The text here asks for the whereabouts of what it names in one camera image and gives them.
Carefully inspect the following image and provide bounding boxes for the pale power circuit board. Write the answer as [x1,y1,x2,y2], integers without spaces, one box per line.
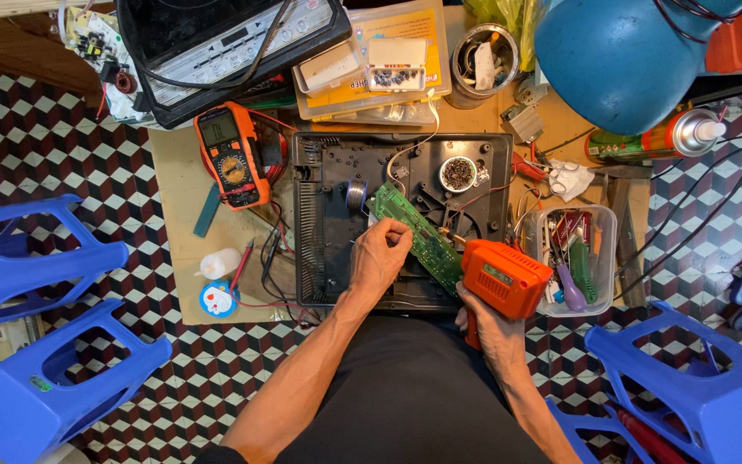
[61,6,148,125]

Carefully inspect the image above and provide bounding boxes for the purple handled screwdriver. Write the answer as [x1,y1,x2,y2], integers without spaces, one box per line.
[554,262,588,313]

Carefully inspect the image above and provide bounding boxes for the round blue cartoon tin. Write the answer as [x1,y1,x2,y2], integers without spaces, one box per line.
[198,280,239,319]

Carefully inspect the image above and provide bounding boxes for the orange digital multimeter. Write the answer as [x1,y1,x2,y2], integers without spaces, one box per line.
[192,101,273,213]

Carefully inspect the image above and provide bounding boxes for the green orange spray can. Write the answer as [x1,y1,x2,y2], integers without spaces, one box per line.
[584,107,728,165]

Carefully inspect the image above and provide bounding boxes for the teal plastic strip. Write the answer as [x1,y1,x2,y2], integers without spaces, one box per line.
[192,183,223,238]

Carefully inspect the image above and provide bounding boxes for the small white capacitor box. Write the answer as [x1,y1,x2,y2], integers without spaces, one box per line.
[366,37,429,93]

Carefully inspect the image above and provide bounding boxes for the person's left hand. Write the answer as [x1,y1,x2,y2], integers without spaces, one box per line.
[350,218,414,300]

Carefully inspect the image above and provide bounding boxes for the clear organizer box yellow label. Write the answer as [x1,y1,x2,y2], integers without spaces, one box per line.
[291,0,453,124]

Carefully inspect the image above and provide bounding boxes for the person's black shorts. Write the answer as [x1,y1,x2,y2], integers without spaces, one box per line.
[274,313,553,464]

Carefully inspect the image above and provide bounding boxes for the wooden planks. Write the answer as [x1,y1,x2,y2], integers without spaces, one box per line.
[593,164,653,309]

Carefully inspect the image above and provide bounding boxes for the small white plastic box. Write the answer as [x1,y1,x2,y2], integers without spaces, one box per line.
[298,39,366,97]

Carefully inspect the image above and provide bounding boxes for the black test probe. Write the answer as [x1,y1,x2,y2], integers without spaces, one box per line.
[261,228,282,285]

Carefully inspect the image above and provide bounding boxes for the black induction cooker top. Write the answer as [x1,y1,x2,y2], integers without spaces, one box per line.
[115,0,354,130]

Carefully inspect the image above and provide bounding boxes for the clear plastic tool tub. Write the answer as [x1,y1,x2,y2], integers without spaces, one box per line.
[523,204,618,318]

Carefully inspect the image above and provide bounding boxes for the person's right hand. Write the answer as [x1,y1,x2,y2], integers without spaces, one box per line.
[454,284,530,389]

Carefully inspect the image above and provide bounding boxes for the brown wooden furniture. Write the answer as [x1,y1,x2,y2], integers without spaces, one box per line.
[0,0,118,108]

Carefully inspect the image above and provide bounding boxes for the brown wooden work board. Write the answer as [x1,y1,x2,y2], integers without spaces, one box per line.
[148,5,653,327]

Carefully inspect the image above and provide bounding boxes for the red handled pliers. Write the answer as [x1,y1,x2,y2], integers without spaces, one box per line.
[511,151,550,183]

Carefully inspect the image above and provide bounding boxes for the white wire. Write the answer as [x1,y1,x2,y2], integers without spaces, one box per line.
[386,89,442,195]

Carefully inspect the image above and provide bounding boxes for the yellow green plastic bag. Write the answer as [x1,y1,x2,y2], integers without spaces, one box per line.
[464,0,546,72]

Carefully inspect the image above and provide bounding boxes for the green circuit board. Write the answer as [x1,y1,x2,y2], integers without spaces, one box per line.
[367,182,466,299]

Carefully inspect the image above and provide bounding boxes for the solder wire spool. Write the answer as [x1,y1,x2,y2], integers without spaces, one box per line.
[344,178,371,213]

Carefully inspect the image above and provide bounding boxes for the blue lamp shade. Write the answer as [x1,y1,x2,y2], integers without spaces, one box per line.
[533,0,742,137]

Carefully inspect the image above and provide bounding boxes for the red test probe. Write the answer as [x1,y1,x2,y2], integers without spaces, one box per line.
[228,238,256,295]

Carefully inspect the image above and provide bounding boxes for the green handled tool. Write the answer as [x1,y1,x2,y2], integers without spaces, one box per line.
[567,235,599,305]

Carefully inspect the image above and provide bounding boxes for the white glue bottle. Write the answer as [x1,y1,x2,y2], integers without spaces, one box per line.
[193,247,243,282]

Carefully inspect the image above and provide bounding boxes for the metal can of parts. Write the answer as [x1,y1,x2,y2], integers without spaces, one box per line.
[446,23,522,111]

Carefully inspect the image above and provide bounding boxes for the black cables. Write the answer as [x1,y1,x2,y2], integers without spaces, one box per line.
[612,141,742,301]

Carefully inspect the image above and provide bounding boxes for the crumpled white tissue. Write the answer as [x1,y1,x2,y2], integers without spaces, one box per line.
[547,159,596,203]

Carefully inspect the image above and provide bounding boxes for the aluminium heat sink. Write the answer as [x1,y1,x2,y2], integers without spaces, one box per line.
[500,102,545,144]

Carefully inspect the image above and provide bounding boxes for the black appliance base housing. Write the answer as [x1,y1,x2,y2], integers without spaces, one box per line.
[290,131,515,314]

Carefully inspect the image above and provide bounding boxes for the white round tip cleaner tin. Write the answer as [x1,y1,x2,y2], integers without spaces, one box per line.
[438,155,479,194]

